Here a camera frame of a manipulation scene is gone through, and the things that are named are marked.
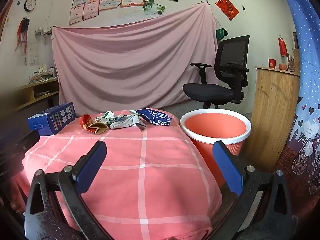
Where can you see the red wall poster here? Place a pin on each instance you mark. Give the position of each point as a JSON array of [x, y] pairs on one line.
[[227, 8]]

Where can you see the group of wall certificates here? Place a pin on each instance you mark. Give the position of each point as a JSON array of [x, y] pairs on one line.
[[107, 1]]

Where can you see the wooden cabinet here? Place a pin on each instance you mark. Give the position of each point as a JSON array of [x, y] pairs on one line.
[[270, 110]]

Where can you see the round wall clock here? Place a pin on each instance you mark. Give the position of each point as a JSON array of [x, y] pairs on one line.
[[30, 4]]

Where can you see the blue cardboard box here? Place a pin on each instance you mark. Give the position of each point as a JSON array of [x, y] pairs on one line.
[[55, 117]]

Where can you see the silver wrapper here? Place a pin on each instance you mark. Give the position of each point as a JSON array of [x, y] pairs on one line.
[[125, 123]]

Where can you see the orange trash bin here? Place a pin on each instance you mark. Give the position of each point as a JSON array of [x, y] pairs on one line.
[[212, 127]]

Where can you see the wooden shelf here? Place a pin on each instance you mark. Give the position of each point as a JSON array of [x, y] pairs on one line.
[[30, 86]]

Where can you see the blue packet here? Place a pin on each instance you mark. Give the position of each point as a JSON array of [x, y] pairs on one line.
[[155, 117]]

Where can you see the red wall ornament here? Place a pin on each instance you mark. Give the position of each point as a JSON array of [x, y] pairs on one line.
[[22, 30]]

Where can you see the green hanging bag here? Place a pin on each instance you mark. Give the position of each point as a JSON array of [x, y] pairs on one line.
[[221, 34]]

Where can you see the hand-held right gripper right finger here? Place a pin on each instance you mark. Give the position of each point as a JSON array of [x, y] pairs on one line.
[[226, 165]]

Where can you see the orange fruit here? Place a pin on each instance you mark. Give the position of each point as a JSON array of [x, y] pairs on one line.
[[283, 66]]

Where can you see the person's left hand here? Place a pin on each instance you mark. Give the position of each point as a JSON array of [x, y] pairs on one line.
[[17, 206]]

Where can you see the blue printed curtain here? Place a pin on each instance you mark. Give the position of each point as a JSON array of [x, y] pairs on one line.
[[307, 80]]

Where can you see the pink checked blanket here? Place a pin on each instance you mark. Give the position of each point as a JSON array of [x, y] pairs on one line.
[[140, 180]]

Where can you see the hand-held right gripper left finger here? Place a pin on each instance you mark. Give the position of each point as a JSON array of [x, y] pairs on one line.
[[92, 162]]

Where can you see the wooden door frame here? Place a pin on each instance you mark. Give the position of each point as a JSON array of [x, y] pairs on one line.
[[296, 41]]

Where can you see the green wall photo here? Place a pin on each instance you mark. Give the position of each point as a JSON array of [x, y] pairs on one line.
[[158, 9], [147, 6]]

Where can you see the white green wrapper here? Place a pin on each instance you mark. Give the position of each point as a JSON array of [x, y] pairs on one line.
[[107, 116]]

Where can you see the papers in shelf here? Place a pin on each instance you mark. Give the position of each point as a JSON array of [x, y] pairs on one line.
[[42, 94]]

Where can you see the stack of books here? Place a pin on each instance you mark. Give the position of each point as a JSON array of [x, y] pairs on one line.
[[41, 75]]

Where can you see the red gold packet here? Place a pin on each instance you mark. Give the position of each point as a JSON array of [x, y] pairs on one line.
[[86, 122]]

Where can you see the black office chair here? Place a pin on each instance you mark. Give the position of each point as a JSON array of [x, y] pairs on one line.
[[232, 55]]

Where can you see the red cup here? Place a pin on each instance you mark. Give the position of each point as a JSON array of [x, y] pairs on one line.
[[272, 63]]

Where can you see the white wall paper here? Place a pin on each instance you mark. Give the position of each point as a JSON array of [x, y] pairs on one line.
[[33, 55]]

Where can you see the pink hanging sheet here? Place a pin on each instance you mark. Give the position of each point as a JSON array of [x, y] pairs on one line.
[[125, 62]]

